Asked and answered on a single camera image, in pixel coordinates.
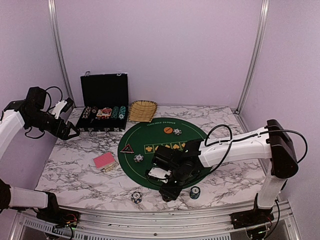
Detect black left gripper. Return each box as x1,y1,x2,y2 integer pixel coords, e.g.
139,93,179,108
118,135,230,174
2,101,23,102
26,110,79,141

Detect orange big blind button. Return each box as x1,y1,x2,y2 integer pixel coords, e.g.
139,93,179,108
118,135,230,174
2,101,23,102
163,127,173,134

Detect red black chip stack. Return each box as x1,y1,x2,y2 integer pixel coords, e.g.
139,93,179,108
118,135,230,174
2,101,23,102
162,196,171,202

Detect triangular all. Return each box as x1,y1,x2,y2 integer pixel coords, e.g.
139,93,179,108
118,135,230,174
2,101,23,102
120,143,134,154

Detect blue beige chip stack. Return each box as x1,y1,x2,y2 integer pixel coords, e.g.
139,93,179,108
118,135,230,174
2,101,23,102
131,191,142,204

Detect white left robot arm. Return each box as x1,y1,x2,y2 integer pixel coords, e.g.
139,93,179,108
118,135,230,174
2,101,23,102
0,86,80,223

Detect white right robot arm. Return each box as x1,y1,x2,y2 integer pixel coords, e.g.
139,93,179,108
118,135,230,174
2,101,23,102
146,119,299,224

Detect blue beige chips in case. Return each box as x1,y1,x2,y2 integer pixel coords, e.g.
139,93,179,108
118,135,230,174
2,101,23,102
81,106,92,119

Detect red black chips in case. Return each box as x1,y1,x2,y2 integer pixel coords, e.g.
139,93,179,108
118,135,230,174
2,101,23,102
91,107,97,114

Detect green teal chip stack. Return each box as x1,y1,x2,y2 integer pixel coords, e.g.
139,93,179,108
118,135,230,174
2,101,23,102
189,186,201,200

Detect card deck in case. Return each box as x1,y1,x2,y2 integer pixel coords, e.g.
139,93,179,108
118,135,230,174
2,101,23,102
96,109,111,119

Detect black poker chip case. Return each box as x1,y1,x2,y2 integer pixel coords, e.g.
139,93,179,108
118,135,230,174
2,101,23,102
76,73,129,133

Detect green chip row in case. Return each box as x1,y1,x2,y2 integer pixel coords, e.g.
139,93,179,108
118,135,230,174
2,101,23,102
110,106,120,120

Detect round green poker mat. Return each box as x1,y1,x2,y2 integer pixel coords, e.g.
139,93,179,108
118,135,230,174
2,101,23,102
117,117,207,190

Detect red playing card deck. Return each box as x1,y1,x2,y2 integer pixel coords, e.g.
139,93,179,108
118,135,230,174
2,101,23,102
93,152,118,172

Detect teal chip row in case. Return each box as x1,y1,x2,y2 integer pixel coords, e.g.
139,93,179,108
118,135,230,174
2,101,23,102
118,106,126,120

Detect woven bamboo tray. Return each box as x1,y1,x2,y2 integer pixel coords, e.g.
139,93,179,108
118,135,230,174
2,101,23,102
128,100,158,123

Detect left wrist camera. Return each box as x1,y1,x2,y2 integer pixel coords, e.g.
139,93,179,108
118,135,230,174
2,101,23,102
51,97,74,119

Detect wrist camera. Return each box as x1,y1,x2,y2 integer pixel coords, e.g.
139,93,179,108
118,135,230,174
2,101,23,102
147,167,172,183
51,97,74,119

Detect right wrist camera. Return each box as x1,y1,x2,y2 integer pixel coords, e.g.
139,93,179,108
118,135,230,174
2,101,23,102
147,167,172,183

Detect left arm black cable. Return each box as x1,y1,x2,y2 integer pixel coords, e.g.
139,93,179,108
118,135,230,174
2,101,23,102
23,86,64,140

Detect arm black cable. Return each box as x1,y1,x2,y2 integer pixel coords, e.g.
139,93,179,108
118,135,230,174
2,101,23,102
194,123,309,178
23,86,64,140

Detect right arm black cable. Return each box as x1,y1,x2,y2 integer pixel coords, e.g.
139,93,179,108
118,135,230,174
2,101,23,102
194,123,309,178

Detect front aluminium rail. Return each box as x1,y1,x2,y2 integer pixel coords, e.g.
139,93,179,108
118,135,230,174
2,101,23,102
8,201,301,240

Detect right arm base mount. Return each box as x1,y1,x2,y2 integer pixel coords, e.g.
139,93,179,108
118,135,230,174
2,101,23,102
230,209,275,229

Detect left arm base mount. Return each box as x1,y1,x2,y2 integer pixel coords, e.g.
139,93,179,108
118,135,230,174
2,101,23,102
36,208,80,228

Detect left aluminium frame post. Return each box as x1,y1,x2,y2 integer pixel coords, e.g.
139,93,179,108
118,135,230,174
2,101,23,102
47,0,74,100

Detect aluminium frame post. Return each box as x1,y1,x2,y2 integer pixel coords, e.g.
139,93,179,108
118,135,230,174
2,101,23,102
234,0,270,115
47,0,74,100

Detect right aluminium frame post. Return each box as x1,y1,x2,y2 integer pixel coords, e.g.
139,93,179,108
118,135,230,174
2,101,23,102
234,0,270,115

